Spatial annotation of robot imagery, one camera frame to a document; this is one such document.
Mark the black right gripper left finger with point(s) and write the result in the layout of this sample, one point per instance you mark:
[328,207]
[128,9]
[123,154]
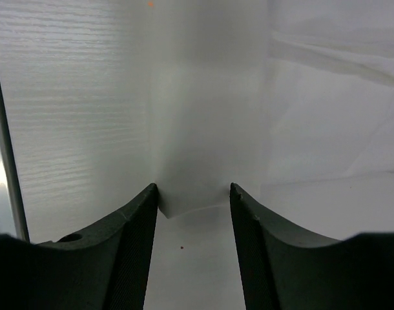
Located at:
[102,266]

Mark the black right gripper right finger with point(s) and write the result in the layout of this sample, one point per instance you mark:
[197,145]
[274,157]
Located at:
[285,266]

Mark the white t shirt robot print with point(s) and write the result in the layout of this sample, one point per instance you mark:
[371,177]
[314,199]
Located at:
[267,93]

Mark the aluminium mounting rail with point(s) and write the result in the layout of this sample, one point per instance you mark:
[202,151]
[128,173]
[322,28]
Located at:
[12,213]

